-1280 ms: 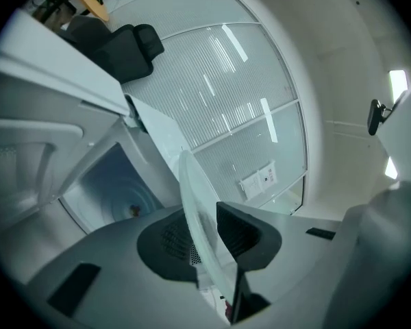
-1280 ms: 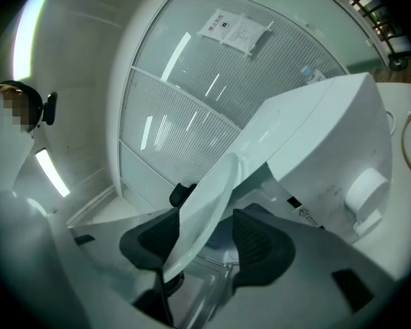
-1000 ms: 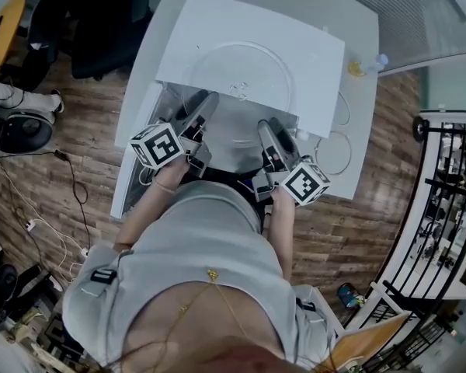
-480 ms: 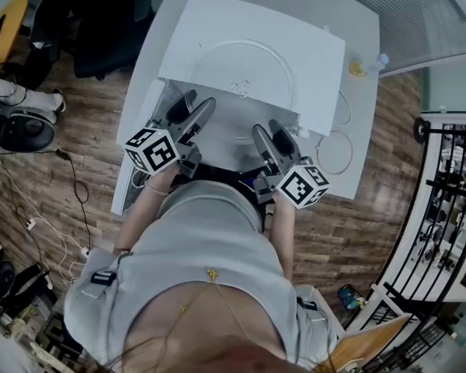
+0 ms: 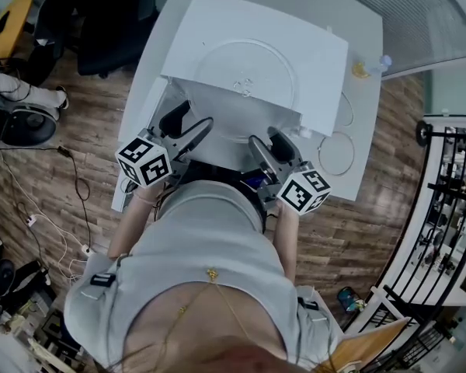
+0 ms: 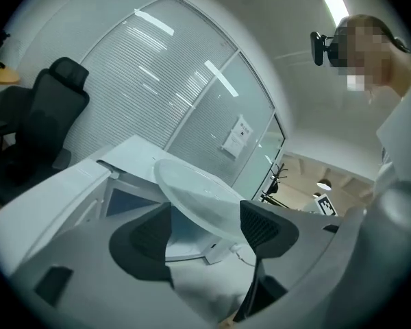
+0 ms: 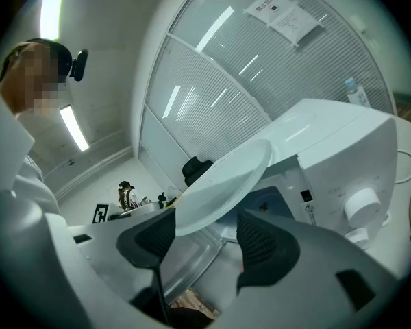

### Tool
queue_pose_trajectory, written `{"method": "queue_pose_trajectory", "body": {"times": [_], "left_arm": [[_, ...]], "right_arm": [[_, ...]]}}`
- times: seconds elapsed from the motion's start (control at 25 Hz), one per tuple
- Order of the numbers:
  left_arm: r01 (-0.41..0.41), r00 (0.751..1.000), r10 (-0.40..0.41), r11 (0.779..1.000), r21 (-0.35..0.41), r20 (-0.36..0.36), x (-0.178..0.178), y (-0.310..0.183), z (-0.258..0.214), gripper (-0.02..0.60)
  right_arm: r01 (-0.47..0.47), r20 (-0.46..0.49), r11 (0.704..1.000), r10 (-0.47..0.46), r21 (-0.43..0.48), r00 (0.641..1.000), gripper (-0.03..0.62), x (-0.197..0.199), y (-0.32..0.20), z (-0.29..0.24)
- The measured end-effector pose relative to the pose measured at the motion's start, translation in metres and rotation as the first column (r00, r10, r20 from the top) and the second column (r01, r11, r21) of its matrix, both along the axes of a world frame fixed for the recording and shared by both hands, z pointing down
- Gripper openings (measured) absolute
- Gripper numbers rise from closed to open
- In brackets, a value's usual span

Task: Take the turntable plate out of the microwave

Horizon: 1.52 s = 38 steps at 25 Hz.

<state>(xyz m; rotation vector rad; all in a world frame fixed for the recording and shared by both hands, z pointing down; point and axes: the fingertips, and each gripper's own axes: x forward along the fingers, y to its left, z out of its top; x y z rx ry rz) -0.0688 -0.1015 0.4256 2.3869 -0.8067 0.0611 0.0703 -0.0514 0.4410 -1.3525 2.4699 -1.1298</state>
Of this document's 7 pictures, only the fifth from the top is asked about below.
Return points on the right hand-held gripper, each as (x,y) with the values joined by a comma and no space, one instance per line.
(303,192)

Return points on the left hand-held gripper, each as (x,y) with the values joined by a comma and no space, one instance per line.
(147,165)

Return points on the round glass turntable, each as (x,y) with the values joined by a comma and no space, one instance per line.
(240,60)

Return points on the person's right forearm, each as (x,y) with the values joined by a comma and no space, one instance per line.
(285,239)

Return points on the person's left forearm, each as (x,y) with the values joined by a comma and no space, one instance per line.
(130,224)

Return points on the blue waist device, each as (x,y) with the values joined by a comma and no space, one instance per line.
(253,180)

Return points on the white curved table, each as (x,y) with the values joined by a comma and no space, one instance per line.
(365,138)

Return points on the white microwave oven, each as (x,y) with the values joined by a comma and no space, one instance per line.
(318,72)

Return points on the person's grey top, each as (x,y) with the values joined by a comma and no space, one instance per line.
(202,239)

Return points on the small yellow object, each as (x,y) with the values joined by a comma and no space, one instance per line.
(360,70)

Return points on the black office chair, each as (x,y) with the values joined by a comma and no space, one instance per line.
(112,33)

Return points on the clear plastic bottle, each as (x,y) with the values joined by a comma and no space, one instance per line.
(384,61)

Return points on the black white floor fan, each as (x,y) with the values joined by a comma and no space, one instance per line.
(31,124)

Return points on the white power strip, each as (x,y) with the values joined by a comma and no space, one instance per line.
(86,250)

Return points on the teal patterned bag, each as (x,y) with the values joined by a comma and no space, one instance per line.
(347,299)

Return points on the small white plug adapter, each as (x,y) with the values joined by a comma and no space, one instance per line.
(31,220)

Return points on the black metal shelf rack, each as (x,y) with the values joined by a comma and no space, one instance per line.
(450,193)

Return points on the yellow round table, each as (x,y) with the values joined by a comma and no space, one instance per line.
(17,14)

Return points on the wooden board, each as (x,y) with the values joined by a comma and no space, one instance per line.
(357,348)

